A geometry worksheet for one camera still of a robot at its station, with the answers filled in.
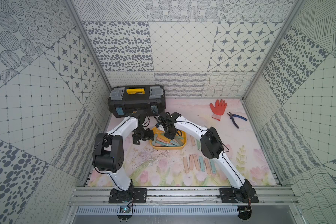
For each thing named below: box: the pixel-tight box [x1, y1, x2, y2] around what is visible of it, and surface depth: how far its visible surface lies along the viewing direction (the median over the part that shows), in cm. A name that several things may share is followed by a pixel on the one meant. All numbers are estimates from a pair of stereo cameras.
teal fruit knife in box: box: [155, 140, 182, 147], surface depth 95 cm
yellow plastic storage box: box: [149, 126, 188, 150], surface depth 95 cm
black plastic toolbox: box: [107, 84, 166, 118], surface depth 100 cm
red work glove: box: [209, 98, 228, 121], surface depth 117 cm
